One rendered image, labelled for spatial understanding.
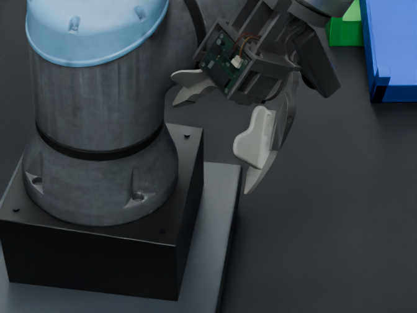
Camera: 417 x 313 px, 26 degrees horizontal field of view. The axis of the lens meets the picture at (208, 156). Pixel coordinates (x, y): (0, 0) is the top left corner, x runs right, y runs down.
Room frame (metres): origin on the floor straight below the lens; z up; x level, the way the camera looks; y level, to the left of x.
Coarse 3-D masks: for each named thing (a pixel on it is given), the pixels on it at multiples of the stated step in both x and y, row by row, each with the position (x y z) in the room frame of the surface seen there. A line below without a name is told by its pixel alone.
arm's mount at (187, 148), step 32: (192, 128) 0.93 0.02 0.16; (192, 160) 0.86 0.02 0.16; (192, 192) 0.84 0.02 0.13; (0, 224) 0.75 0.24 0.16; (32, 224) 0.74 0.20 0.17; (64, 224) 0.74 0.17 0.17; (128, 224) 0.75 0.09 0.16; (160, 224) 0.75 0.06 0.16; (192, 224) 0.83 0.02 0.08; (32, 256) 0.74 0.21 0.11; (64, 256) 0.74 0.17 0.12; (96, 256) 0.73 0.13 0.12; (128, 256) 0.73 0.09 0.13; (160, 256) 0.72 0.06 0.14; (96, 288) 0.73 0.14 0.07; (128, 288) 0.73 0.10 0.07; (160, 288) 0.72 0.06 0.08
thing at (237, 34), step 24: (264, 0) 0.76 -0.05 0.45; (288, 0) 0.76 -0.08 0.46; (216, 24) 0.78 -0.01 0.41; (240, 24) 0.77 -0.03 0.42; (264, 24) 0.77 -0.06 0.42; (288, 24) 0.77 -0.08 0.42; (312, 24) 0.76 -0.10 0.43; (216, 48) 0.76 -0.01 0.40; (240, 48) 0.74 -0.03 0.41; (264, 48) 0.75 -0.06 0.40; (288, 48) 0.77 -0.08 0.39; (216, 72) 0.74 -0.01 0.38; (240, 72) 0.73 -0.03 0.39; (264, 72) 0.73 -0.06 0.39; (288, 72) 0.75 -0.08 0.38; (240, 96) 0.72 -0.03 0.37; (264, 96) 0.75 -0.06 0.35
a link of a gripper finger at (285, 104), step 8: (288, 88) 0.75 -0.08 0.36; (296, 88) 0.75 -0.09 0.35; (280, 96) 0.74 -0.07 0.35; (288, 96) 0.74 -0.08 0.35; (272, 104) 0.74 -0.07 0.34; (280, 104) 0.74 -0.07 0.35; (288, 104) 0.73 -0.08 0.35; (296, 104) 0.74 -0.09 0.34; (280, 112) 0.73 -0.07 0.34; (288, 112) 0.73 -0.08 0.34; (280, 120) 0.73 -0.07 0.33; (288, 120) 0.73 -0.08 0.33; (272, 128) 0.72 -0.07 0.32; (280, 128) 0.72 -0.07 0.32; (288, 128) 0.72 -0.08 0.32; (272, 136) 0.72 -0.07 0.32; (280, 136) 0.72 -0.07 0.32; (272, 144) 0.71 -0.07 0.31; (280, 144) 0.72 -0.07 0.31
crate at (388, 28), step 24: (360, 0) 1.38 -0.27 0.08; (384, 0) 1.39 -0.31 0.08; (408, 0) 1.39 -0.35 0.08; (384, 24) 1.34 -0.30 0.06; (408, 24) 1.34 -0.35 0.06; (384, 48) 1.29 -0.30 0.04; (408, 48) 1.29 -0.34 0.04; (384, 72) 1.17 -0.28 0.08; (408, 72) 1.25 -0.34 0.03; (384, 96) 1.19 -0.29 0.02; (408, 96) 1.19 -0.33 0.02
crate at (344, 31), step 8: (352, 8) 1.49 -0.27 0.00; (344, 16) 1.46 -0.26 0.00; (352, 16) 1.46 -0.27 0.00; (360, 16) 1.46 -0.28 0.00; (328, 24) 1.39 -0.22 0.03; (336, 24) 1.36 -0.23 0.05; (344, 24) 1.36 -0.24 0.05; (352, 24) 1.36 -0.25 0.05; (360, 24) 1.36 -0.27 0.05; (328, 32) 1.38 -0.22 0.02; (336, 32) 1.36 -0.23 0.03; (344, 32) 1.36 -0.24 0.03; (352, 32) 1.36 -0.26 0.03; (360, 32) 1.36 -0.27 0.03; (328, 40) 1.37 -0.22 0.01; (336, 40) 1.36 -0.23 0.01; (344, 40) 1.36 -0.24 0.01; (352, 40) 1.36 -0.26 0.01; (360, 40) 1.36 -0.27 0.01
